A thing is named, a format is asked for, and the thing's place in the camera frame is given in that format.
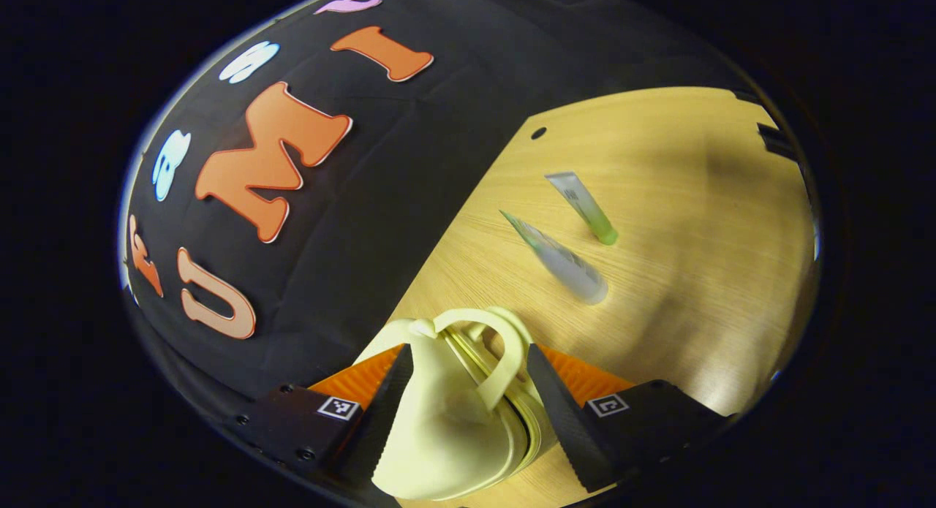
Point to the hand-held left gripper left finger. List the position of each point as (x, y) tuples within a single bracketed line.
[(376, 420)]

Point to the cream small suitcase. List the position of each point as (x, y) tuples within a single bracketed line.
[(439, 435)]

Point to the clear green-capped tube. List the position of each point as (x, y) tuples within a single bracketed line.
[(585, 205)]

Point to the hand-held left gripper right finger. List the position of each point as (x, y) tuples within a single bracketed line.
[(559, 420)]

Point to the white skin care tube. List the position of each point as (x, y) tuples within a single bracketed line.
[(563, 263)]

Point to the black backdrop cloth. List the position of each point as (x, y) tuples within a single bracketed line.
[(409, 186)]

